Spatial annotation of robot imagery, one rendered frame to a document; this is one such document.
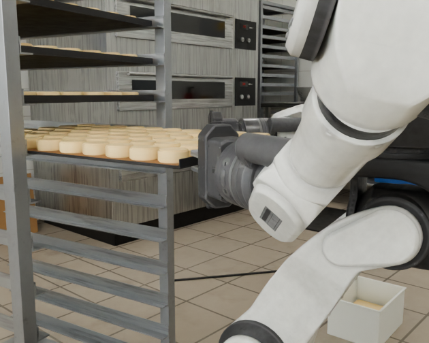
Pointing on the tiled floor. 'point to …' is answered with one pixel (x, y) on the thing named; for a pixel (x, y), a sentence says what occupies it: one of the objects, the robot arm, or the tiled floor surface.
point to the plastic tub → (368, 312)
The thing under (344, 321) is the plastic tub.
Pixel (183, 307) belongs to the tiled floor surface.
